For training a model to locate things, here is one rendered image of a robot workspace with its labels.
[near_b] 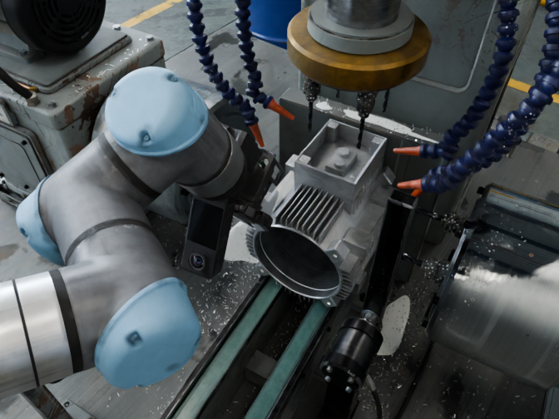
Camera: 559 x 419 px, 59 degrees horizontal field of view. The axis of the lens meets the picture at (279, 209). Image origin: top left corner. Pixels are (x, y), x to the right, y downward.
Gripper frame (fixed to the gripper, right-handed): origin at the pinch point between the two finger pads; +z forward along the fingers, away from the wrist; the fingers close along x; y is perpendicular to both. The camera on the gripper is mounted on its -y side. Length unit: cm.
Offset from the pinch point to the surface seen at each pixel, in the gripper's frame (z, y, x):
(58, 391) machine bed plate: 10.7, -38.8, 24.0
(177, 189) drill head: 1.0, 0.5, 15.3
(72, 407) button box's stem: 9.7, -39.3, 19.4
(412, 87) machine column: 11.0, 33.4, -10.4
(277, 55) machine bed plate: 68, 60, 45
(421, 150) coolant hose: -2.1, 18.2, -17.7
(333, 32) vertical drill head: -18.1, 22.4, -5.2
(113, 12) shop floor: 194, 118, 244
